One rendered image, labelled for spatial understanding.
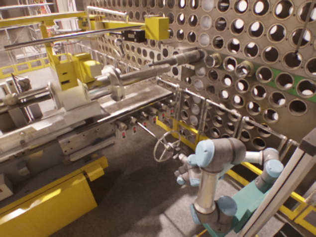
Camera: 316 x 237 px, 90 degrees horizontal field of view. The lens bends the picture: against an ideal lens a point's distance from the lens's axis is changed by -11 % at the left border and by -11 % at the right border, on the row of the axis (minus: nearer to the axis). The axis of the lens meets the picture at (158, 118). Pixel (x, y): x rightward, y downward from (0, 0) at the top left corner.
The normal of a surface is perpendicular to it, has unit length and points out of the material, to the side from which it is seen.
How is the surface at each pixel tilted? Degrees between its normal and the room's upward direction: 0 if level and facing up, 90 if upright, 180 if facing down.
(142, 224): 0
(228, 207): 7
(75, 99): 68
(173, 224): 0
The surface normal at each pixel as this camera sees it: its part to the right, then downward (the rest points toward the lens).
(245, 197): 0.00, -0.82
